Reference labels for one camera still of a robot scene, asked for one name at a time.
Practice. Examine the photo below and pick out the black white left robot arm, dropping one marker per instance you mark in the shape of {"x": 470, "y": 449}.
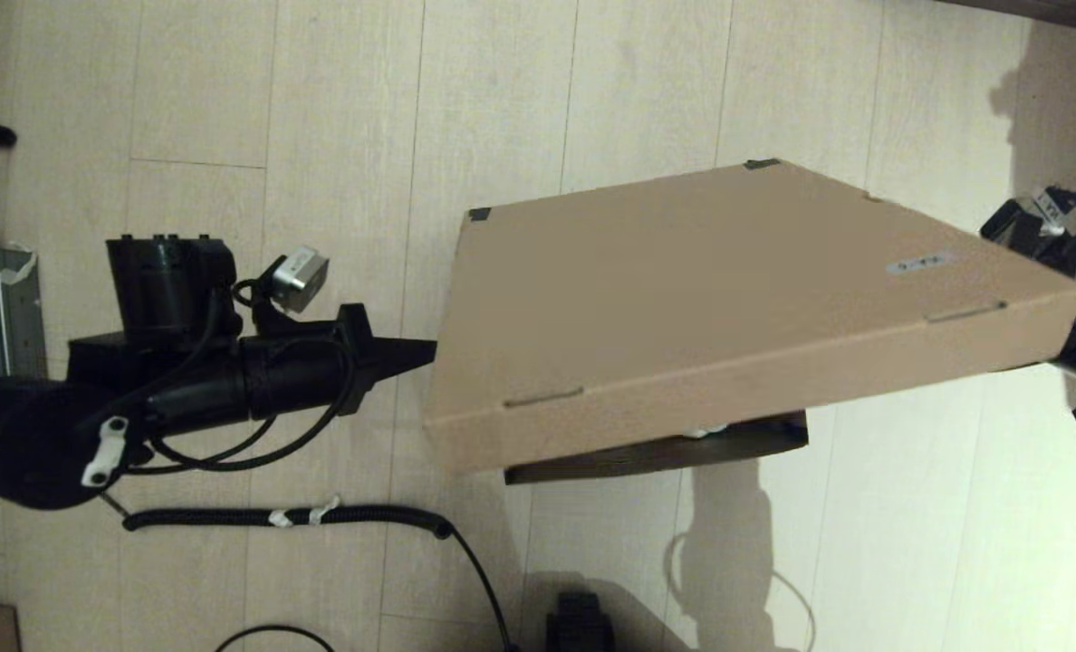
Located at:
{"x": 40, "y": 435}

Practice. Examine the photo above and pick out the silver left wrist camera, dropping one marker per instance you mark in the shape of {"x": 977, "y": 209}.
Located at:
{"x": 301, "y": 276}

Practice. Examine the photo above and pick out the dark wooden furniture edge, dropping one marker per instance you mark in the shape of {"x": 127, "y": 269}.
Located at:
{"x": 1045, "y": 11}

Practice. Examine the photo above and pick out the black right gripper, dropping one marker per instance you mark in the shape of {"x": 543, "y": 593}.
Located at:
{"x": 1018, "y": 226}

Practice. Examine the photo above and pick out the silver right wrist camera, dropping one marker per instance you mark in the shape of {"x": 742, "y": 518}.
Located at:
{"x": 1051, "y": 213}

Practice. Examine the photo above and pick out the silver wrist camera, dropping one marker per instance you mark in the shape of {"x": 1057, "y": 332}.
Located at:
{"x": 301, "y": 276}
{"x": 1051, "y": 213}

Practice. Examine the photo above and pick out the brown cardboard shoe box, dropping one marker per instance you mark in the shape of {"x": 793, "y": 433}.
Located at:
{"x": 701, "y": 299}

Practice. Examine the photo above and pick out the grey metal power inverter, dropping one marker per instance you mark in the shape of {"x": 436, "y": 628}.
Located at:
{"x": 4, "y": 308}

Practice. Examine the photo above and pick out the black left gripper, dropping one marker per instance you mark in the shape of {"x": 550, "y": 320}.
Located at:
{"x": 302, "y": 371}

